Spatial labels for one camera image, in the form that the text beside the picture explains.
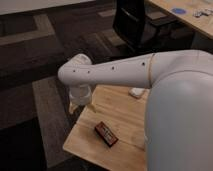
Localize red brown chocolate bar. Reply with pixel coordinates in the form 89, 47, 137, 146
94, 122, 118, 147

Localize wooden background desk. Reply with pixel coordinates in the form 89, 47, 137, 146
146, 0, 213, 51

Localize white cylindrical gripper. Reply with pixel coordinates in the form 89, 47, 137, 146
69, 85, 96, 114

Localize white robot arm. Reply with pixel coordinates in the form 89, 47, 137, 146
58, 50, 213, 171

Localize small white crumpled object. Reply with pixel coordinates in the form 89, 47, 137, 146
129, 88, 145, 99

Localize grey small objects on desk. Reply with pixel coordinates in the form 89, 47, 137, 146
193, 9, 213, 18

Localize black office chair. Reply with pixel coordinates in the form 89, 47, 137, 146
111, 0, 188, 58

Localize blue round disc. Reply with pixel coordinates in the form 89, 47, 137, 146
171, 8, 186, 14

